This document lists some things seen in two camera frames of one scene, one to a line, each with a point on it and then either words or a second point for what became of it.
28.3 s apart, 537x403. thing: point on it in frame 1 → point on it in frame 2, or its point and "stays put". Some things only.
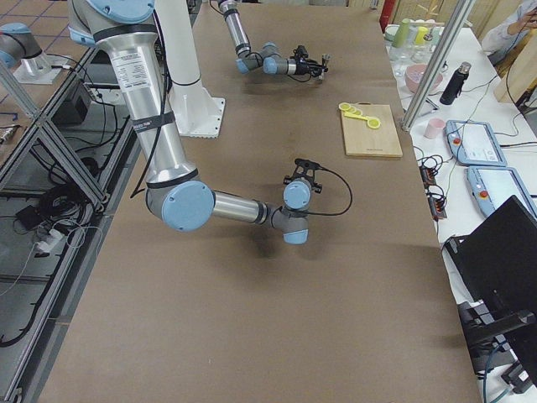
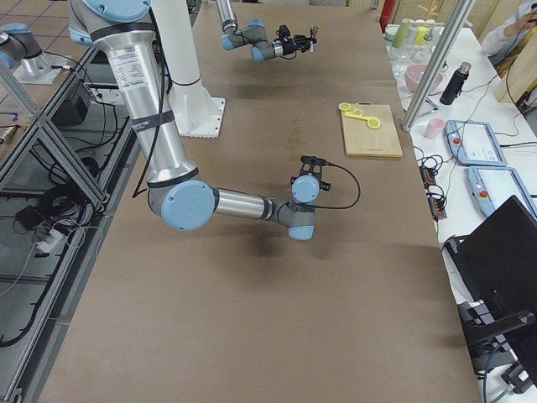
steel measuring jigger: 325,58 → 314,46
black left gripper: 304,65 → 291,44
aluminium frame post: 462,12 stays put
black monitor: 497,264 stays put
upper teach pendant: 474,143 stays put
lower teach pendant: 492,186 stays put
